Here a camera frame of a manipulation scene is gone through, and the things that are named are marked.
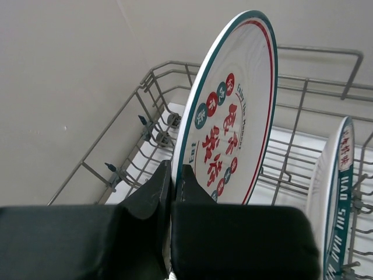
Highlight grey wire dish rack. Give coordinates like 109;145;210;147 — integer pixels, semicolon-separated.
50;45;372;279

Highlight white plate red characters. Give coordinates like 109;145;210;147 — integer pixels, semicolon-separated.
171;10;278;204

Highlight white plate teal lettered rim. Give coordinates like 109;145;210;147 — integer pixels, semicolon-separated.
305;117;355;279

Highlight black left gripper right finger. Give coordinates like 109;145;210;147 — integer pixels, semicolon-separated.
171;164;321;279

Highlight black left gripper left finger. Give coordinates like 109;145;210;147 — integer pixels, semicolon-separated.
1;160;172;279

